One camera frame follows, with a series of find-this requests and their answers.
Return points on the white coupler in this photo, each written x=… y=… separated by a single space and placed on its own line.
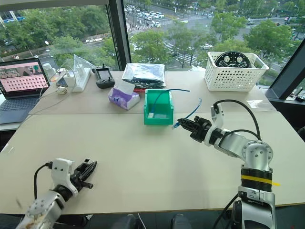
x=151 y=115

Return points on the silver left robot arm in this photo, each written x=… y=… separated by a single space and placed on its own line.
x=44 y=206

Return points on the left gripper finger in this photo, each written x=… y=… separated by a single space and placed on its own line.
x=90 y=172
x=87 y=165

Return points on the small white rounded gadget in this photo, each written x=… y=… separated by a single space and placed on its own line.
x=62 y=90

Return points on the white plastic bottle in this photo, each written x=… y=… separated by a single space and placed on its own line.
x=47 y=69

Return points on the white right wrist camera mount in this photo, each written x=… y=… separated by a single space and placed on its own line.
x=215 y=119

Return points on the dark slanted window frame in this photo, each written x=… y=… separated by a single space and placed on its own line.
x=289 y=76

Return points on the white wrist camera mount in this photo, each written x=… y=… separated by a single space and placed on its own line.
x=215 y=119
x=62 y=173

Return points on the dark window pillar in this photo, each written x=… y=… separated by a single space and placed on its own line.
x=118 y=33

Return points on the open laptop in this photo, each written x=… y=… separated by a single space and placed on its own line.
x=19 y=88

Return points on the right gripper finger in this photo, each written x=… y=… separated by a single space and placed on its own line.
x=187 y=121
x=188 y=128

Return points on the white charger block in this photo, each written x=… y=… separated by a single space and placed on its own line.
x=69 y=80

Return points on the black remote controller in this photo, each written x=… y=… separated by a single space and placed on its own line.
x=103 y=77

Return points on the clear plastic triangle sheet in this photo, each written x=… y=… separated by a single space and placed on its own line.
x=81 y=61

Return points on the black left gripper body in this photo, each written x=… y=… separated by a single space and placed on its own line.
x=79 y=180

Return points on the white power strip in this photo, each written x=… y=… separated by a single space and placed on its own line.
x=80 y=78

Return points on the green plastic bin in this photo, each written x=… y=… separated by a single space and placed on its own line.
x=158 y=108

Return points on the black round circuit disc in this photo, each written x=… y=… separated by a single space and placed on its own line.
x=232 y=60

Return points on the purple tissue pack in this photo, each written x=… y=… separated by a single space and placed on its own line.
x=123 y=96

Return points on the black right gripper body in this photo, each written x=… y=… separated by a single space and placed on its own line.
x=201 y=130

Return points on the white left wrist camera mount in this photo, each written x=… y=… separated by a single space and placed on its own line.
x=62 y=173

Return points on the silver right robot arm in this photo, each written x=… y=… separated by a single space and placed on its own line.
x=252 y=157

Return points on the red flat item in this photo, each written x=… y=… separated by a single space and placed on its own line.
x=139 y=90

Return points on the white perforated plastic basket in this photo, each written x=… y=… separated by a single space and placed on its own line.
x=234 y=74

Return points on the dark folded plastic bag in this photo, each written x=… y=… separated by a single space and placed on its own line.
x=144 y=73

